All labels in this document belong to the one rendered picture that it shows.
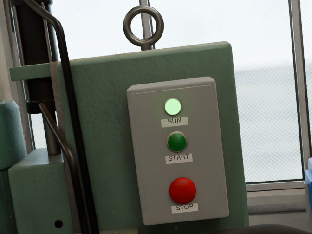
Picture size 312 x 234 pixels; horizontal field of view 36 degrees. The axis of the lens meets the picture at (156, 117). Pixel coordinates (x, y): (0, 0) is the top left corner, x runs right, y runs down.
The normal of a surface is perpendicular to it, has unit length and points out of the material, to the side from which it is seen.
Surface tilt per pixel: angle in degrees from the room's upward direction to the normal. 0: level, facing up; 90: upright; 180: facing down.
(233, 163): 90
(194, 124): 90
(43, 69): 90
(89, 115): 90
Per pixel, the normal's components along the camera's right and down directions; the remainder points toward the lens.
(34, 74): -0.03, 0.14
